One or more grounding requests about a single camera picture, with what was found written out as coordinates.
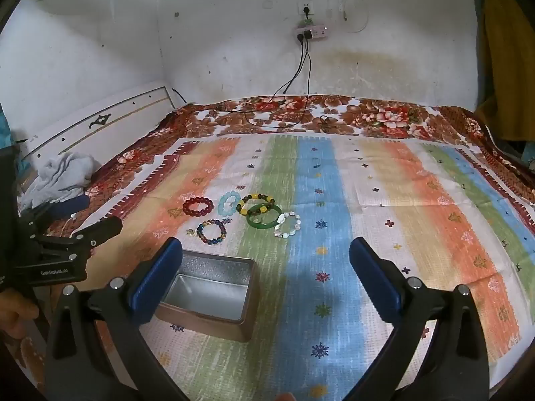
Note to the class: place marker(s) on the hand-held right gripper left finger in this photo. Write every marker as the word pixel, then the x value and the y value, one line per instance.
pixel 156 280

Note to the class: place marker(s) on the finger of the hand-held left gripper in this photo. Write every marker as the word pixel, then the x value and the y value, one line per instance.
pixel 100 229
pixel 67 208

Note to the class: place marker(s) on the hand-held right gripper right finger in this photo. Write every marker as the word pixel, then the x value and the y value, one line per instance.
pixel 376 280

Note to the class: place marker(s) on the rectangular metal tin box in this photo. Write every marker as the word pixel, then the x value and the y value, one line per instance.
pixel 209 326

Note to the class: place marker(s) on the green jade bangle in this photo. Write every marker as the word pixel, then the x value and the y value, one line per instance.
pixel 263 225

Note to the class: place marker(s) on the person's left hand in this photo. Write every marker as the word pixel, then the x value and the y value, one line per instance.
pixel 19 311

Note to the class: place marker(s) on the grey crumpled cloth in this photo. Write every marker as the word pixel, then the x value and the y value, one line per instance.
pixel 58 175

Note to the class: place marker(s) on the striped colourful cloth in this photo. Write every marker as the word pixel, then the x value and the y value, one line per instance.
pixel 376 192

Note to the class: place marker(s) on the teal cloth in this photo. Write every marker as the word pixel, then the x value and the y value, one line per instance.
pixel 4 127

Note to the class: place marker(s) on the white headboard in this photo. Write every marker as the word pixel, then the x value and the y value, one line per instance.
pixel 104 108

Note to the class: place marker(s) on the red floral blanket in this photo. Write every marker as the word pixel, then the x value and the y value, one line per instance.
pixel 376 117

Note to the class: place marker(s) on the pink power strip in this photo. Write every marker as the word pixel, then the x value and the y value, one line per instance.
pixel 315 32

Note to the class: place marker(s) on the yellow hanging garment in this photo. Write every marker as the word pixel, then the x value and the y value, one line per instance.
pixel 505 50

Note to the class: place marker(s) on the white wall socket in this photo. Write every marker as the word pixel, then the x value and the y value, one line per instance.
pixel 305 9

